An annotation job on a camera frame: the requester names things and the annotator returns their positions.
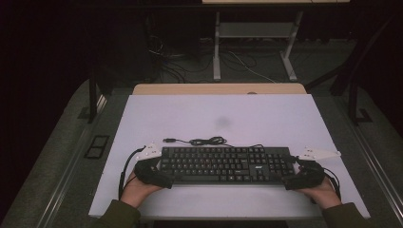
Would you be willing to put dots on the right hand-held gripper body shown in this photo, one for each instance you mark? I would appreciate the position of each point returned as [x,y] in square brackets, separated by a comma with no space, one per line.
[312,175]

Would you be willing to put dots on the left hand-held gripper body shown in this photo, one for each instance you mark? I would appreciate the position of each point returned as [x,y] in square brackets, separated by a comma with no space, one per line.
[147,172]

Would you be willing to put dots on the black keyboard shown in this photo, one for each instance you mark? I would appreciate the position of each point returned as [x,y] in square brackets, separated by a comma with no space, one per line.
[221,161]

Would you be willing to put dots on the person's left hand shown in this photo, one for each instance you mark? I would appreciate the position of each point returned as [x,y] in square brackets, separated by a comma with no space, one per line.
[136,191]

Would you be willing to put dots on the person's right hand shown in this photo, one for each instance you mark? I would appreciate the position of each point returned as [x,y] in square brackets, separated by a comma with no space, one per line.
[324,194]

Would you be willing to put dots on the white board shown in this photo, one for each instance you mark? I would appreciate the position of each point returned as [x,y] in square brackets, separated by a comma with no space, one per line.
[190,117]

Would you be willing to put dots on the black metal stand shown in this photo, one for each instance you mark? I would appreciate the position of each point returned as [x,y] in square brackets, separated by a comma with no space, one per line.
[352,101]
[92,101]

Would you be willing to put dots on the grey round grommet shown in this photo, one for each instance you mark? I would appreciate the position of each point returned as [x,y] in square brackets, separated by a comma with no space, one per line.
[252,93]

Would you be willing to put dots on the black floor outlet frame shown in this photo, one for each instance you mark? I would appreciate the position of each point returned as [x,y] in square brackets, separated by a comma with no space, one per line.
[96,146]

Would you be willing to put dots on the metal floor rail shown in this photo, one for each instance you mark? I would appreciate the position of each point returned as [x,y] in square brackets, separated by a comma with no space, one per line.
[380,177]
[100,103]

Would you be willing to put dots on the white metal table frame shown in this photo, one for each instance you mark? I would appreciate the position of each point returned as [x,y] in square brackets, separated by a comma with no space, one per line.
[256,30]

